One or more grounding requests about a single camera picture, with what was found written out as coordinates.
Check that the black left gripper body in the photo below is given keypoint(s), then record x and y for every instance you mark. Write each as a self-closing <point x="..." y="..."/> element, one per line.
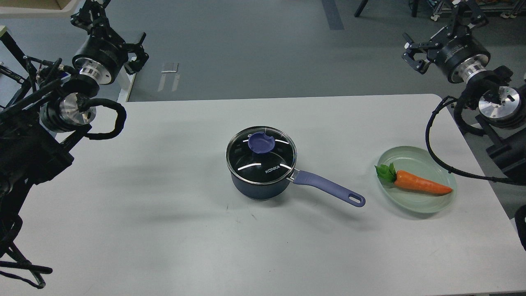
<point x="102" y="59"/>

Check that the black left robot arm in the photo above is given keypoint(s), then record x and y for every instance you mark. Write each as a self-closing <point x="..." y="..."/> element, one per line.
<point x="55" y="107"/>

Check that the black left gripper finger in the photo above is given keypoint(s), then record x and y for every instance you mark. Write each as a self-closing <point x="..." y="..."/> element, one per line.
<point x="137" y="46"/>
<point x="135" y="66"/>

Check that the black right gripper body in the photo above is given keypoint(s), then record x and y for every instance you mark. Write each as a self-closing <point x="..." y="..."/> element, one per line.
<point x="460" y="59"/>

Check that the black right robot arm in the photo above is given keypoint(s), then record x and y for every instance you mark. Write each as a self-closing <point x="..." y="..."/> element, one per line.
<point x="488" y="106"/>

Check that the black metal rack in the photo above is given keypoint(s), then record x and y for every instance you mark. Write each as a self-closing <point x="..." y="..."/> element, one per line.
<point x="15" y="81"/>

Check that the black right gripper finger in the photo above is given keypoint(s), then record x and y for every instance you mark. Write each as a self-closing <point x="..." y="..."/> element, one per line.
<point x="411" y="44"/>
<point x="420" y="59"/>

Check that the orange toy carrot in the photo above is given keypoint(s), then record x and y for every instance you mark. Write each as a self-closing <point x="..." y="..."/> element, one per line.
<point x="409" y="181"/>

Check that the blue saucepan with handle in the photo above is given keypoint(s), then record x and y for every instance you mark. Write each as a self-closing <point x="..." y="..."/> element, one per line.
<point x="261" y="191"/>

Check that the wheeled metal cart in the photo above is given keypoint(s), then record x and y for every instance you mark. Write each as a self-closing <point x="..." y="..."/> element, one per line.
<point x="507" y="9"/>

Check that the pale green plate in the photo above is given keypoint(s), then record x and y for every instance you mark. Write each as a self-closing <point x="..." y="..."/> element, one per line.
<point x="419" y="163"/>

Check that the glass lid with blue knob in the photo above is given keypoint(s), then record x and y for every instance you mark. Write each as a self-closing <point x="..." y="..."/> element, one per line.
<point x="261" y="155"/>

